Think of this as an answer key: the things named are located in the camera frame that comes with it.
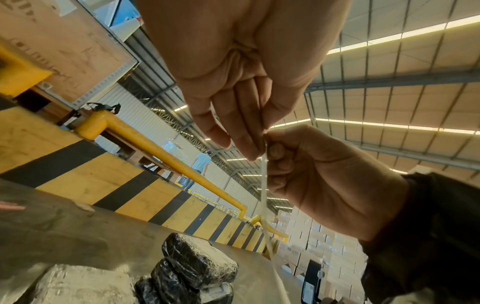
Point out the person's right hand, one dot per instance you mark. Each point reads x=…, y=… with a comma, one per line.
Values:
x=337, y=184

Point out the person's left hand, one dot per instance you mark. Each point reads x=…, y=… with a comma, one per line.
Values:
x=232, y=44

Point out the white printed label paper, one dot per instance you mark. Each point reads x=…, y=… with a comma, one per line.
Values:
x=264, y=184

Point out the stack of cardboard boxes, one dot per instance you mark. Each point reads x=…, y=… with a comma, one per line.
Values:
x=337, y=258

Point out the black tablet device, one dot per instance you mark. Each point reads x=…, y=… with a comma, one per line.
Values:
x=311, y=282

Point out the wrapped pallet load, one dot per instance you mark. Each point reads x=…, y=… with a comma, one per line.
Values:
x=174, y=151

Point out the wooden pallet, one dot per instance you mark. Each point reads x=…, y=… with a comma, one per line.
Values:
x=48, y=104
x=131, y=151

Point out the large brown plywood crate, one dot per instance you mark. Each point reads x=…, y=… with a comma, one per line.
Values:
x=67, y=44

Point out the yellow black striped barrier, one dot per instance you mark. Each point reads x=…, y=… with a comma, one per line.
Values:
x=86, y=181

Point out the clear plastic scrap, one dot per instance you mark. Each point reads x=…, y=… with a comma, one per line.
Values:
x=83, y=206

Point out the red thin strip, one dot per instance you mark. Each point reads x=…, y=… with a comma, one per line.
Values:
x=11, y=206

